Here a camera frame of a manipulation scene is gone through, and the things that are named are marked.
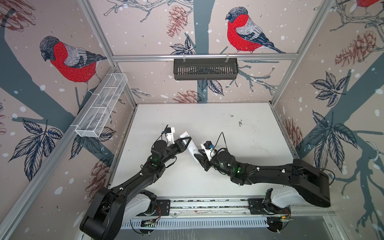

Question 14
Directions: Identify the camera black cable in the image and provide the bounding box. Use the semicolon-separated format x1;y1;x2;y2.
214;131;229;152
151;124;169;149

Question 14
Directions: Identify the white slotted cable duct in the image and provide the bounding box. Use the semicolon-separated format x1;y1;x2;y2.
121;217;269;230

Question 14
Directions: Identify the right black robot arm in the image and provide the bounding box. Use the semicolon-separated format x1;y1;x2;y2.
194;150;331;208

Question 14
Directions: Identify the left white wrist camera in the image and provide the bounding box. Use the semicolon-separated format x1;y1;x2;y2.
165;127;175;144

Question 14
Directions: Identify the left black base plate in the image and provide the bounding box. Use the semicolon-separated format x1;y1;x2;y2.
139;200;171;217

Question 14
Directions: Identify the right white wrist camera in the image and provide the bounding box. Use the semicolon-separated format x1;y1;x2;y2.
203;141;216;161

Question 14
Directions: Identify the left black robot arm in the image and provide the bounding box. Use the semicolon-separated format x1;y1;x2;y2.
80;137;192;240

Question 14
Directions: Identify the right camera black cable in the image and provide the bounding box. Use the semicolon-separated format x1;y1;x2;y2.
214;131;229;152

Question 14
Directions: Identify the left camera black cable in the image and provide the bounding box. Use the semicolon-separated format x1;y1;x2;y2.
151;124;169;149

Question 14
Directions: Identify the aluminium front rail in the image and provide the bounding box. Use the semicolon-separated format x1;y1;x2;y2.
157;196;336;219

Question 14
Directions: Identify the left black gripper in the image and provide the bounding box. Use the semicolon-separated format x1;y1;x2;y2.
160;136;191;166

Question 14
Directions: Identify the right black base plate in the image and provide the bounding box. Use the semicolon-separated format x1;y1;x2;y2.
247;198;291;216

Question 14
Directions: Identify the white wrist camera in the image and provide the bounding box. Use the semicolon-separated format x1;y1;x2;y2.
165;127;175;144
203;141;216;161

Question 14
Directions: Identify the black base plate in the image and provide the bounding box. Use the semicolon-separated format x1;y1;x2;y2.
247;198;291;216
139;200;171;217

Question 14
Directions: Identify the black wall basket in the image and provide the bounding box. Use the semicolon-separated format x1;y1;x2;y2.
174;58;239;81

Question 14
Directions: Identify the white wire mesh basket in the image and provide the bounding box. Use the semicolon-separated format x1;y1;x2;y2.
75;73;128;138

